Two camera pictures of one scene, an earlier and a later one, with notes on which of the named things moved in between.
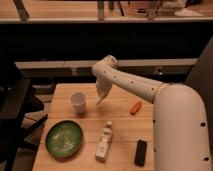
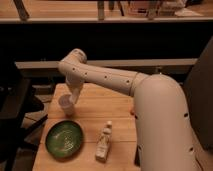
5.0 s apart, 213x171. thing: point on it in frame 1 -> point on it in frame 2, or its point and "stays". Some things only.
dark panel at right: x=202 y=79 stays
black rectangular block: x=140 y=153 stays
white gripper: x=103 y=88 -> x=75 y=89
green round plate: x=64 y=139 stays
